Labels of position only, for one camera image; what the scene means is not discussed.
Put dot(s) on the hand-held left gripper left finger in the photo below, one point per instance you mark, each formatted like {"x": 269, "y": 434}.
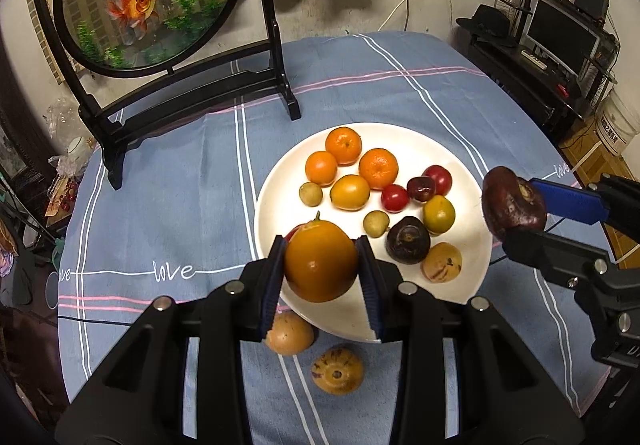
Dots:
{"x": 267, "y": 285}

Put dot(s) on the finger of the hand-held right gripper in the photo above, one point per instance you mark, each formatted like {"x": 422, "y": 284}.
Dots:
{"x": 570, "y": 202}
{"x": 540, "y": 250}

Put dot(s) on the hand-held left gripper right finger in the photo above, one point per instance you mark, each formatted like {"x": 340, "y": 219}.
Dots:
{"x": 371, "y": 285}

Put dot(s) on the dark purple round fruit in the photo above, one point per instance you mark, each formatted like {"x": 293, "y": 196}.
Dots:
{"x": 408, "y": 241}
{"x": 510, "y": 205}

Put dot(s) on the large yellow-orange fruit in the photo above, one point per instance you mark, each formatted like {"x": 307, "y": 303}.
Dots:
{"x": 320, "y": 260}

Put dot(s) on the white round plate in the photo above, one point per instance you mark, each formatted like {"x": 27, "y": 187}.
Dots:
{"x": 280, "y": 195}

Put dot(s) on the tan round fruit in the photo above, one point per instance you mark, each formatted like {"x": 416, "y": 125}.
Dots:
{"x": 290, "y": 336}

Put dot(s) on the small green round fruit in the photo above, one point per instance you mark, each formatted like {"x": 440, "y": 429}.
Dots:
{"x": 376, "y": 222}
{"x": 310, "y": 194}

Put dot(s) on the tan spotted fruit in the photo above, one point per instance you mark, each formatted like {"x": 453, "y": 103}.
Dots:
{"x": 441, "y": 262}

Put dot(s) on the small red tomato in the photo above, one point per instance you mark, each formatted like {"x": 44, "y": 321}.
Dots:
{"x": 395, "y": 198}

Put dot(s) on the white plastic bucket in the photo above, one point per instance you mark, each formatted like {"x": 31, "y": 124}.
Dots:
{"x": 617, "y": 125}

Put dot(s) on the yellow purple-striped fruit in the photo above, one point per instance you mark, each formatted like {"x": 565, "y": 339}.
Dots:
{"x": 336, "y": 369}

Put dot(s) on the yellow oval fruit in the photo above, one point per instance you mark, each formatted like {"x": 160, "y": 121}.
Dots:
{"x": 350, "y": 192}

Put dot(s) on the yellow-green round fruit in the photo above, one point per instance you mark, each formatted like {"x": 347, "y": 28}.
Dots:
{"x": 439, "y": 215}

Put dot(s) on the dark red round fruit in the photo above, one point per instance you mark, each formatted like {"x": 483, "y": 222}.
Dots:
{"x": 420, "y": 188}

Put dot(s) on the orange mandarin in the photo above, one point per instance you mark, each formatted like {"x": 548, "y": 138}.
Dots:
{"x": 343, "y": 145}
{"x": 321, "y": 168}
{"x": 378, "y": 169}

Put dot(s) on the black desk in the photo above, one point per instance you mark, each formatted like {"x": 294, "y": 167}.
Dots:
{"x": 525, "y": 85}

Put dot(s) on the black computer monitor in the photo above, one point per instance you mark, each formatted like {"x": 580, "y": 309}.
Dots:
{"x": 560, "y": 37}

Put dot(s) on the black hat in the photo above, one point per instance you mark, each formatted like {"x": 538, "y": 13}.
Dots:
{"x": 487, "y": 19}

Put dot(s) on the clear plastic bag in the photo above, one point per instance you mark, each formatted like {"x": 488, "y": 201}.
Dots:
{"x": 65, "y": 120}

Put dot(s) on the goldfish screen with black stand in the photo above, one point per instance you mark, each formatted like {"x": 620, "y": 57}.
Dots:
{"x": 150, "y": 0}

